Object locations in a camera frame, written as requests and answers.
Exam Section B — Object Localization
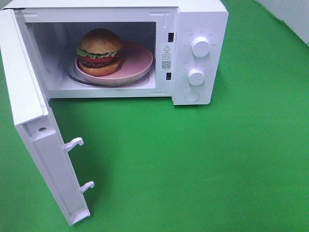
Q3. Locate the green table cloth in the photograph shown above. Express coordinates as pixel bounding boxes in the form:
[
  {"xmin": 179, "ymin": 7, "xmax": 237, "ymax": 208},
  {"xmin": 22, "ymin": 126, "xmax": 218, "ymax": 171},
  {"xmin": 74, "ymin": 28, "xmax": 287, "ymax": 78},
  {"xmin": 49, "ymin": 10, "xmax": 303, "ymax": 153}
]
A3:
[{"xmin": 0, "ymin": 0, "xmax": 309, "ymax": 232}]

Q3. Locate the glass microwave turntable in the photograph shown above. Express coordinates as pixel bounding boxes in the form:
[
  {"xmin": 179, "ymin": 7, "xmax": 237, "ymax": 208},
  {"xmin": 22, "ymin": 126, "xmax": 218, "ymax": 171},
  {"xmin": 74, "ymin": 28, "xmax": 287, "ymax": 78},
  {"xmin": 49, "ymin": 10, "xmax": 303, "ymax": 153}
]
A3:
[{"xmin": 67, "ymin": 66, "xmax": 155, "ymax": 88}]

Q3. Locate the white microwave knob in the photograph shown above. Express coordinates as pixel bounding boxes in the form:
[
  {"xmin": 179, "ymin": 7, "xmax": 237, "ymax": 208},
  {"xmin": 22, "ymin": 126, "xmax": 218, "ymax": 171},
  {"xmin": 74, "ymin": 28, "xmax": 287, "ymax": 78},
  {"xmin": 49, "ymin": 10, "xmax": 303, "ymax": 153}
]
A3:
[
  {"xmin": 191, "ymin": 36, "xmax": 211, "ymax": 58},
  {"xmin": 188, "ymin": 68, "xmax": 206, "ymax": 86}
]

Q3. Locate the burger with lettuce and tomato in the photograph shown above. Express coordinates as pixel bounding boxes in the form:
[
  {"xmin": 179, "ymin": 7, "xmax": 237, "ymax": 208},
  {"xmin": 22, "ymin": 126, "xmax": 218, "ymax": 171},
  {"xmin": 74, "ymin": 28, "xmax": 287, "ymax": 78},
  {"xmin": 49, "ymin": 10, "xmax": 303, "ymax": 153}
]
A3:
[{"xmin": 76, "ymin": 29, "xmax": 123, "ymax": 76}]

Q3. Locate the pink round plate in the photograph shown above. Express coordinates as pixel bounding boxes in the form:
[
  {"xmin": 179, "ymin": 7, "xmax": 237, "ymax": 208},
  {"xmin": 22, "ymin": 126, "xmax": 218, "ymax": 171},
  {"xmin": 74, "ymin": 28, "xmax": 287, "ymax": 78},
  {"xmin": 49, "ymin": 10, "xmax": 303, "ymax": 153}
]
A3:
[{"xmin": 75, "ymin": 41, "xmax": 154, "ymax": 87}]

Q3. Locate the lower white microwave knob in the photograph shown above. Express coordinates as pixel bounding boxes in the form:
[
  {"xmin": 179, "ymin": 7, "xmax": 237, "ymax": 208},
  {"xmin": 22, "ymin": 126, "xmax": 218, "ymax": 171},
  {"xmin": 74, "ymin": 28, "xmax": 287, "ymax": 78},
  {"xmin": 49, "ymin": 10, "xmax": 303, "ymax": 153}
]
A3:
[{"xmin": 188, "ymin": 68, "xmax": 206, "ymax": 86}]

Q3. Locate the white microwave door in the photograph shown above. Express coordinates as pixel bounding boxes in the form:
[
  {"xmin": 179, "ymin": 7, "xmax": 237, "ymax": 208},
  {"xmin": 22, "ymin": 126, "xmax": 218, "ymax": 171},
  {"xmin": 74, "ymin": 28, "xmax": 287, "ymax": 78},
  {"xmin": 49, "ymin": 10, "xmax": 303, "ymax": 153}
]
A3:
[{"xmin": 0, "ymin": 9, "xmax": 94, "ymax": 225}]

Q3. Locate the upper white microwave knob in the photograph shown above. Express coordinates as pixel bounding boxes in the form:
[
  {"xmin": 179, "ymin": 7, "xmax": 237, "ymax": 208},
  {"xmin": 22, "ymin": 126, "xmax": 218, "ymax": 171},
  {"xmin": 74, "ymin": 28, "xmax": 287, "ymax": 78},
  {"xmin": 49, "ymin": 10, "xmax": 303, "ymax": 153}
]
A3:
[{"xmin": 191, "ymin": 36, "xmax": 211, "ymax": 58}]

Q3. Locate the white microwave oven body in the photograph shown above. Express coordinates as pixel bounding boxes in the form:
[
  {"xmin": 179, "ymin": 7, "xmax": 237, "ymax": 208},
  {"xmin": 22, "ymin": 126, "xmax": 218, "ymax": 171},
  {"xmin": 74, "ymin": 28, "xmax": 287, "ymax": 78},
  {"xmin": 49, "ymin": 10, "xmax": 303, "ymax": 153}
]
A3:
[{"xmin": 3, "ymin": 0, "xmax": 228, "ymax": 105}]

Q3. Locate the round white door release button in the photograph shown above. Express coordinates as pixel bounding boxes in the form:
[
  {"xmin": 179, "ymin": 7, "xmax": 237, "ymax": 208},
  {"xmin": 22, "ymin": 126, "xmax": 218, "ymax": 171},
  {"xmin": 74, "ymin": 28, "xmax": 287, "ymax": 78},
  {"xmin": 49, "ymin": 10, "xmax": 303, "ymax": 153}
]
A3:
[{"xmin": 185, "ymin": 90, "xmax": 200, "ymax": 102}]

